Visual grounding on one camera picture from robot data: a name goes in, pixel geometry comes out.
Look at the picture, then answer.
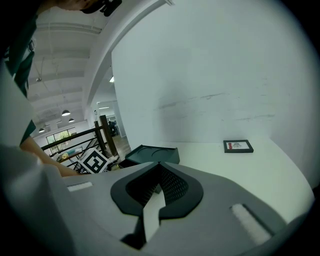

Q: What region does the person's left forearm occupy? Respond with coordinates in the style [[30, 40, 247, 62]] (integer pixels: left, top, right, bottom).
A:
[[19, 136, 82, 178]]

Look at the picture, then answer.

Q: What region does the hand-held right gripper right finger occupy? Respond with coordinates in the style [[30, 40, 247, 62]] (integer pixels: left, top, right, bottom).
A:
[[138, 161, 289, 256]]

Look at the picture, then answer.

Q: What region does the dark green tray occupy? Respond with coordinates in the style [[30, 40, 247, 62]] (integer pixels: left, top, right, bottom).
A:
[[124, 144, 181, 195]]

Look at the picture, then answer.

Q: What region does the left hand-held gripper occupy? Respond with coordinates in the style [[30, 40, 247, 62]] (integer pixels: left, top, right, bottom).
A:
[[76, 147, 110, 175]]

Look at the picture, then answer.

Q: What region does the black metal railing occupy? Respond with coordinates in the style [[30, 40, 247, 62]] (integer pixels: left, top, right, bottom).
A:
[[40, 120, 107, 174]]

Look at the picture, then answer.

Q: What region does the person's dark green shirt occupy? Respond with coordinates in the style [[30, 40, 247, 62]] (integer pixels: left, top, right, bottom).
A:
[[0, 13, 39, 145]]

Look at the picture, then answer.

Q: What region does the bright window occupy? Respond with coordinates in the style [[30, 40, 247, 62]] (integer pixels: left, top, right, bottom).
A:
[[45, 128, 77, 155]]

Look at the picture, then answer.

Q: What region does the dark wooden railing post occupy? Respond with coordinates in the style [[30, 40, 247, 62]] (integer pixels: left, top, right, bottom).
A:
[[99, 114, 118, 157]]

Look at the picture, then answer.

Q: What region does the black picture frame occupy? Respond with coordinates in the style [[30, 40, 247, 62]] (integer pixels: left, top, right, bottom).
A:
[[222, 139, 255, 154]]

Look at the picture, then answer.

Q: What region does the black head-mounted camera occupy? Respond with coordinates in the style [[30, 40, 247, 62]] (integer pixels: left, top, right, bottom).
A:
[[99, 0, 123, 17]]

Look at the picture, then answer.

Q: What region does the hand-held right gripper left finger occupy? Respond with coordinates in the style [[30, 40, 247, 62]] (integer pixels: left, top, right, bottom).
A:
[[0, 145, 161, 256]]

